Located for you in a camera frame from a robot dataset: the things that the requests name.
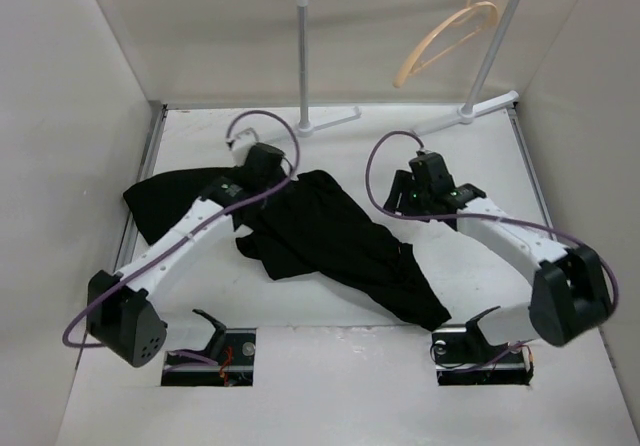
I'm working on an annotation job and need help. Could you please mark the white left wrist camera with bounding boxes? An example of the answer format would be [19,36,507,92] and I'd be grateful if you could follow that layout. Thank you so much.
[227,134,256,162]

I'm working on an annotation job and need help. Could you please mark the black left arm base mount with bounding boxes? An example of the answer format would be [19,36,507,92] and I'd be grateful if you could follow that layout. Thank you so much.
[160,309,257,387]

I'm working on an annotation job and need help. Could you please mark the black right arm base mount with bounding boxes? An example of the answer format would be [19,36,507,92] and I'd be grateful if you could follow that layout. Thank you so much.
[429,306,534,387]

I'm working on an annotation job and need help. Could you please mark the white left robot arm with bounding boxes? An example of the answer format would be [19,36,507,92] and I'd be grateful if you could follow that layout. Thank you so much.
[87,143,290,368]

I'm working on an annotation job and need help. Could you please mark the white metal clothes rack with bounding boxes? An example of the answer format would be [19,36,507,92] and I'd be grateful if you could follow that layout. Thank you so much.
[294,0,537,139]

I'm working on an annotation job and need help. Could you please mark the black trousers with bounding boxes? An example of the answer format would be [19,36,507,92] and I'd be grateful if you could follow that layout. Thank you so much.
[123,167,451,331]

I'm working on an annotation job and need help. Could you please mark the beige wooden clothes hanger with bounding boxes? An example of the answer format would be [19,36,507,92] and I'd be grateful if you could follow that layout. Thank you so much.
[392,0,499,88]

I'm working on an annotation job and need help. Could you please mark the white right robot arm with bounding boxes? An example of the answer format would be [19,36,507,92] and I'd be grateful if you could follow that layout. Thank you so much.
[383,150,615,362]

